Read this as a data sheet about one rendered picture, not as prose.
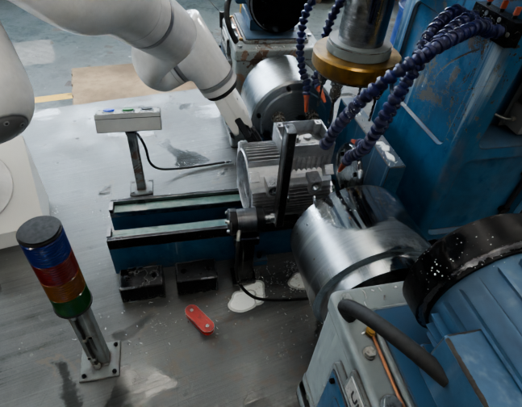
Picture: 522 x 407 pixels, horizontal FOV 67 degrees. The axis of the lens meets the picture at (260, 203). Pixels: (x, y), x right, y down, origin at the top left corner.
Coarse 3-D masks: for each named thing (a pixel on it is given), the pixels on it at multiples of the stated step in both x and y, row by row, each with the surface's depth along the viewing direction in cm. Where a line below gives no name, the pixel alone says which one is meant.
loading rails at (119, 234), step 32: (192, 192) 106; (224, 192) 107; (128, 224) 104; (160, 224) 106; (192, 224) 99; (224, 224) 100; (288, 224) 102; (128, 256) 97; (160, 256) 100; (192, 256) 102; (224, 256) 105; (256, 256) 106
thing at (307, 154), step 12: (312, 120) 96; (276, 132) 92; (300, 132) 97; (312, 132) 97; (324, 132) 94; (276, 144) 94; (300, 144) 91; (312, 144) 88; (300, 156) 90; (312, 156) 90; (324, 156) 91; (300, 168) 92; (312, 168) 93
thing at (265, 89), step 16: (272, 64) 114; (288, 64) 113; (256, 80) 114; (272, 80) 109; (288, 80) 106; (256, 96) 110; (272, 96) 107; (288, 96) 108; (256, 112) 110; (272, 112) 110; (288, 112) 111; (304, 112) 112; (320, 112) 114; (256, 128) 113; (272, 128) 114
